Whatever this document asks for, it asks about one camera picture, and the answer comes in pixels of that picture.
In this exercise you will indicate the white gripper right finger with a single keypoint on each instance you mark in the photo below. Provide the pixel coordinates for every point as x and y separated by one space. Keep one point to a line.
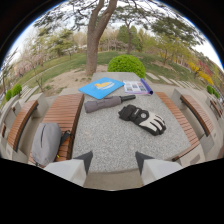
156 170

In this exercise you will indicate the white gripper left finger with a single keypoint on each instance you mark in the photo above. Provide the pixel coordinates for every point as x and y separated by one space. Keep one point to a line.
71 169

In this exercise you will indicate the black and white glove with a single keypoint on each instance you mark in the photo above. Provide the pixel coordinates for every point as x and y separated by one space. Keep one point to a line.
144 118

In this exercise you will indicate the grey backpack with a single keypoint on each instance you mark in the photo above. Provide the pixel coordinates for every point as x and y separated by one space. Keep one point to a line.
46 143

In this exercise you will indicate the wooden slat bench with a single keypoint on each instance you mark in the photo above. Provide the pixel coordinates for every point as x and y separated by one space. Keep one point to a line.
197 113
63 123
20 124
216 107
180 123

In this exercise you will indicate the grey folded umbrella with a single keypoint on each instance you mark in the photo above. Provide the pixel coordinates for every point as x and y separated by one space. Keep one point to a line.
106 102

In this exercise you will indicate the open magazine with purple edge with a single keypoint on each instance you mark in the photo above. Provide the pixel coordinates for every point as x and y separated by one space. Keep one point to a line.
137 87

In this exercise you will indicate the blue book with yellow print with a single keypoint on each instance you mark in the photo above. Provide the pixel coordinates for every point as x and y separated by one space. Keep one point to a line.
101 87

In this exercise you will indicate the small green shrub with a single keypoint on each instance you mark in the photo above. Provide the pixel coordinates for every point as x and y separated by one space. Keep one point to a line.
212 92
14 91

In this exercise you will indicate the round green bush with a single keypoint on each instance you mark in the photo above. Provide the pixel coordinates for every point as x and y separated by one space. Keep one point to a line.
126 65

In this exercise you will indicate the large tree trunk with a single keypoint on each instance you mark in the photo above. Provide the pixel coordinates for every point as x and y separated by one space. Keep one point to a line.
95 36

